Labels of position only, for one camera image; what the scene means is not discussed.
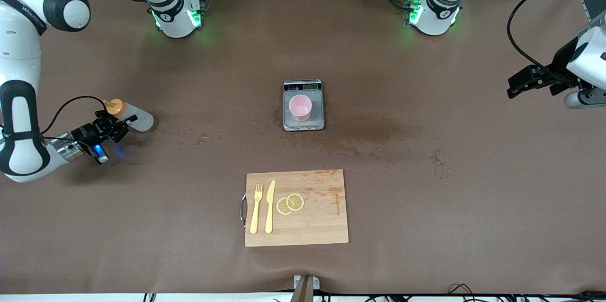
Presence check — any brown table mat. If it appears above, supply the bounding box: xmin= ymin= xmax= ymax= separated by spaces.
xmin=0 ymin=0 xmax=606 ymax=295

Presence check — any squeeze bottle with orange cap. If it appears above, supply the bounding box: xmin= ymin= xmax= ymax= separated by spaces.
xmin=104 ymin=98 xmax=155 ymax=132

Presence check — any wooden cutting board metal handle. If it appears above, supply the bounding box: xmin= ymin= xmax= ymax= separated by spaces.
xmin=240 ymin=169 xmax=349 ymax=248

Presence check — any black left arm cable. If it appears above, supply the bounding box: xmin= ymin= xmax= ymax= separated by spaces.
xmin=507 ymin=0 xmax=606 ymax=80

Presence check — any yellow plastic knife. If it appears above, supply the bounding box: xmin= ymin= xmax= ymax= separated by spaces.
xmin=265 ymin=180 xmax=276 ymax=234

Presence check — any yellow plastic fork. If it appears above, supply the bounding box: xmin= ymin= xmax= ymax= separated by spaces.
xmin=250 ymin=185 xmax=263 ymax=235

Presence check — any pink plastic cup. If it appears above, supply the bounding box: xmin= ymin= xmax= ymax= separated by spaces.
xmin=288 ymin=95 xmax=313 ymax=123

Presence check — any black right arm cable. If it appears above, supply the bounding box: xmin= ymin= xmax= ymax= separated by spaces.
xmin=40 ymin=96 xmax=107 ymax=142

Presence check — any black floor cable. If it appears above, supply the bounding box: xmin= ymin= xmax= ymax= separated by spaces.
xmin=445 ymin=283 xmax=606 ymax=302

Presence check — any silver digital kitchen scale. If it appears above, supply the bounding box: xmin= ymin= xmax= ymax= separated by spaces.
xmin=283 ymin=80 xmax=326 ymax=132

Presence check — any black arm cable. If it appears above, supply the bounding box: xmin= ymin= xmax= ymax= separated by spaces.
xmin=507 ymin=0 xmax=606 ymax=80
xmin=40 ymin=96 xmax=107 ymax=142

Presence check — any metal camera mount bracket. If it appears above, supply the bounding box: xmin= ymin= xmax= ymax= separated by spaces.
xmin=293 ymin=275 xmax=321 ymax=302

